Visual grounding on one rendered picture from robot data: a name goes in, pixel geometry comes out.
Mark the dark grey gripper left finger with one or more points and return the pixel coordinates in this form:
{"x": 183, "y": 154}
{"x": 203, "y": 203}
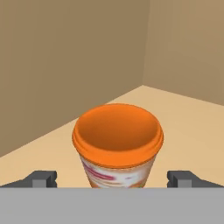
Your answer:
{"x": 43, "y": 178}

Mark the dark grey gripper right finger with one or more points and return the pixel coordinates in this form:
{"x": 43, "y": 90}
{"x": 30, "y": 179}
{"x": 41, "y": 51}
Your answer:
{"x": 180, "y": 178}

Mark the orange-lidded jam jar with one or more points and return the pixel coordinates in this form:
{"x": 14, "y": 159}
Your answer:
{"x": 117, "y": 137}

